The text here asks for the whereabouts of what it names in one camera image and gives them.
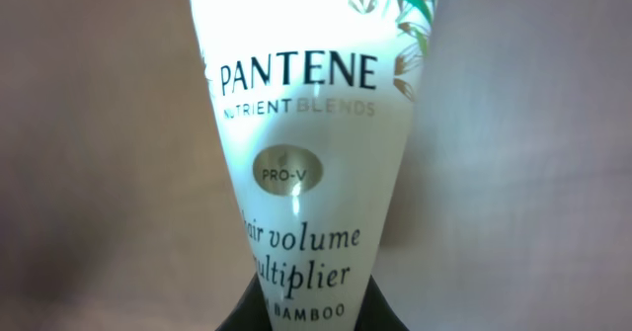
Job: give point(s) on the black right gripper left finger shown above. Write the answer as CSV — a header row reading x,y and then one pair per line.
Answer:
x,y
250,312

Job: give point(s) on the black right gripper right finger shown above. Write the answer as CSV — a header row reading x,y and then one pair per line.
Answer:
x,y
376,314

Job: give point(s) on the white gold cosmetic tube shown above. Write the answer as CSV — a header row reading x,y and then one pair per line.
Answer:
x,y
313,102

